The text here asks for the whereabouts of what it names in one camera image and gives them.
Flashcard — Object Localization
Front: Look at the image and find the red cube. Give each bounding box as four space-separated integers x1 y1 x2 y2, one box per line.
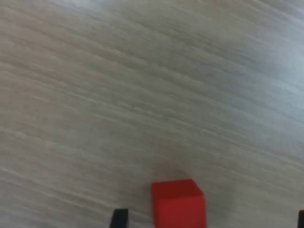
151 179 208 228

